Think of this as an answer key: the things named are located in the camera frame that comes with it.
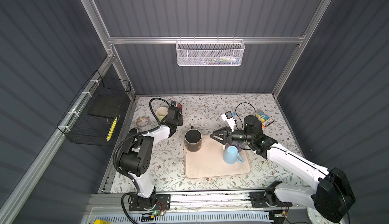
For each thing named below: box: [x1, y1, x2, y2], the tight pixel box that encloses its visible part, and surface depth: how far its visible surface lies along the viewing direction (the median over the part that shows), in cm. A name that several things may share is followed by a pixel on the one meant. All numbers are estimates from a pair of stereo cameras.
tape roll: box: [136, 116, 150, 128], surface depth 107 cm
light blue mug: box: [222, 145, 245, 165], surface depth 82 cm
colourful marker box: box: [255, 112, 275, 129], surface depth 107 cm
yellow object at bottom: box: [93, 218, 111, 224], surface depth 65 cm
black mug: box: [184, 125, 203, 153], surface depth 87 cm
